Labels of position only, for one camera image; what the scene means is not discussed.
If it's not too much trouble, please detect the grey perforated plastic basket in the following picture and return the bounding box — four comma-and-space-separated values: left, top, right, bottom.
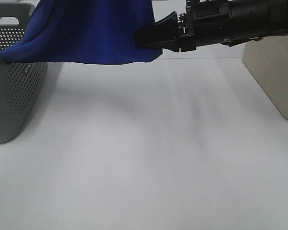
0, 2, 48, 144

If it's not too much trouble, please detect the beige storage box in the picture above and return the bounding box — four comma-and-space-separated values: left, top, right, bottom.
242, 35, 288, 120

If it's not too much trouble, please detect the blue microfibre towel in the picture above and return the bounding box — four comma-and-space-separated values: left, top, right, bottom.
0, 0, 163, 65

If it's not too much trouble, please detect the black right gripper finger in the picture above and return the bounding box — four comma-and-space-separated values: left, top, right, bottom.
134, 11, 180, 52

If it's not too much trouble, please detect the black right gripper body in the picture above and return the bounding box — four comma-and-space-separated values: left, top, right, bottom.
177, 0, 233, 52

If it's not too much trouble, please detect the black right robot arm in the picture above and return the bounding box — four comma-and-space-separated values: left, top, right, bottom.
134, 0, 288, 52

